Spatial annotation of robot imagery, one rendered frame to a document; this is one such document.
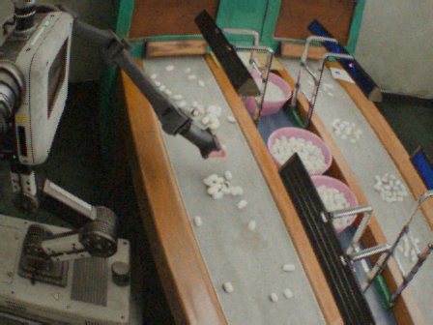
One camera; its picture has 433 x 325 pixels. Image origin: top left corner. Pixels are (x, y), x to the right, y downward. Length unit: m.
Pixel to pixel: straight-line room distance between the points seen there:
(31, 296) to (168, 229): 0.64
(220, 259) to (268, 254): 0.15
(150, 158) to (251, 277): 0.57
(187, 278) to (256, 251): 0.26
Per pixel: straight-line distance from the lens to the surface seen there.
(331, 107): 2.38
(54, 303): 1.74
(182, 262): 1.52
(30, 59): 1.08
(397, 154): 2.25
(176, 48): 2.38
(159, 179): 1.75
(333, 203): 1.88
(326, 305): 1.52
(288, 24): 2.57
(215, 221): 1.68
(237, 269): 1.56
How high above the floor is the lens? 1.96
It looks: 40 degrees down
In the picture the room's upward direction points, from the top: 11 degrees clockwise
